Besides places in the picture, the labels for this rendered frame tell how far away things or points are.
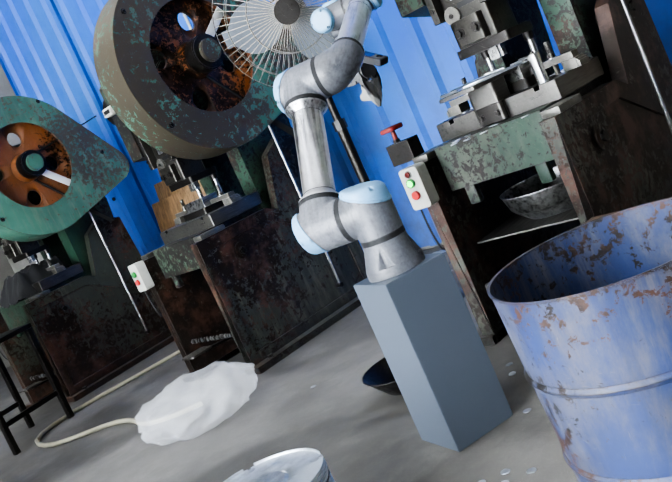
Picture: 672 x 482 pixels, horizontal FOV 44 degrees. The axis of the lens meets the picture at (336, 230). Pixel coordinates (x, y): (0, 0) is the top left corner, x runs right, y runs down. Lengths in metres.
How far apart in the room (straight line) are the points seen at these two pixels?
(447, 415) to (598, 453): 0.73
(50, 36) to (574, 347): 5.73
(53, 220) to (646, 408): 4.09
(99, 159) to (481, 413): 3.60
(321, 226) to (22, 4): 5.00
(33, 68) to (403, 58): 3.54
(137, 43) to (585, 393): 2.54
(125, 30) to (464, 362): 2.01
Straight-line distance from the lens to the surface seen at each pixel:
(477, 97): 2.56
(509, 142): 2.47
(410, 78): 4.30
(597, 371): 1.29
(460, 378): 2.07
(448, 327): 2.04
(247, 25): 3.27
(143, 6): 3.54
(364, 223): 2.00
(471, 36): 2.60
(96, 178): 5.20
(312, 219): 2.06
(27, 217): 4.93
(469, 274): 2.64
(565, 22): 2.77
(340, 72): 2.22
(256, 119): 3.64
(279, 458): 1.88
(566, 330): 1.28
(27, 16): 6.79
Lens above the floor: 0.84
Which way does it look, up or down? 7 degrees down
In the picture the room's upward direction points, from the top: 24 degrees counter-clockwise
